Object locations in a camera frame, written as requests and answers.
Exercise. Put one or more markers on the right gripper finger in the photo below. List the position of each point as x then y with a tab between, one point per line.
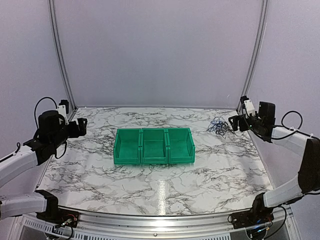
234	119
235	126

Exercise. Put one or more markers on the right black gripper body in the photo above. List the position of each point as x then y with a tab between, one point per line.
243	127

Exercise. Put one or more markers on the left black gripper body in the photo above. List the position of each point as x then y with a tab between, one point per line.
72	133

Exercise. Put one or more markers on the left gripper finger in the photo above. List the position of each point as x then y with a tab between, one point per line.
82	122
81	130

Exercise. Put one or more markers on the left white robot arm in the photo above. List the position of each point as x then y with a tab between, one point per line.
53	129

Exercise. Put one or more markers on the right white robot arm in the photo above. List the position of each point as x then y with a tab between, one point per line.
292	159

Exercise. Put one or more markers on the right green bin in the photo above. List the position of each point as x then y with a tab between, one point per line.
181	147

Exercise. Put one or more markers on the middle green bin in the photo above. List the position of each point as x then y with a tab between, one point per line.
154	146

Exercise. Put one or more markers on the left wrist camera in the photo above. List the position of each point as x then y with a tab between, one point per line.
63	109

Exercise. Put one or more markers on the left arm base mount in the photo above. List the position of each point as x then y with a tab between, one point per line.
58	216

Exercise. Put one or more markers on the right aluminium frame post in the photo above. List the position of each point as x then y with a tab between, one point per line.
256	47

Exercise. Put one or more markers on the aluminium frame post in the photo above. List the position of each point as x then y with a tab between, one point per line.
59	54
256	47

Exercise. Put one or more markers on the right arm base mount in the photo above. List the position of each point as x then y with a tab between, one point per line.
247	218

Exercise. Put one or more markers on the front aluminium rail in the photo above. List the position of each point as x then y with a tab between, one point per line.
107	226

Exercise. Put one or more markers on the left aluminium frame post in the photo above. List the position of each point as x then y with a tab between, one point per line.
59	54

